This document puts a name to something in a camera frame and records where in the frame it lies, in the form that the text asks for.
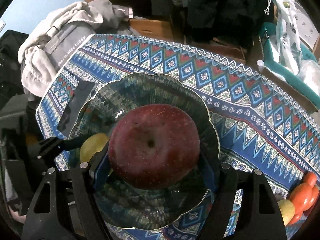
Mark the yellow-green fruit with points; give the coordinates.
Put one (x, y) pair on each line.
(92, 145)

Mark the red apple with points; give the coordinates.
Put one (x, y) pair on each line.
(154, 146)

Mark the teal cardboard box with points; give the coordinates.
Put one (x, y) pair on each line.
(267, 34)

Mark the orange persimmon fruit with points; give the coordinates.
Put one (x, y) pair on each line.
(304, 196)

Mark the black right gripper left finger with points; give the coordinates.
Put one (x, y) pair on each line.
(48, 216)

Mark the dark hanging clothes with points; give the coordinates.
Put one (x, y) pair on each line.
(232, 21)

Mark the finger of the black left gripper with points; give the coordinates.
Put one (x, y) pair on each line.
(52, 147)

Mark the white printed plastic bag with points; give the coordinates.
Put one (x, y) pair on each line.
(295, 29)

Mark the blue patterned tablecloth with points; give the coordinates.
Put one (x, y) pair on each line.
(259, 125)

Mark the brown wooden box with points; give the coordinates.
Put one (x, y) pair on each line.
(153, 28)

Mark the yellow pear fruit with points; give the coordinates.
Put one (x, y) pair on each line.
(287, 210)

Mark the glass scalloped bowl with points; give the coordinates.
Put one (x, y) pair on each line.
(121, 204)

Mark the grey white clothes pile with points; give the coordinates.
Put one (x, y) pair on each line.
(57, 37)

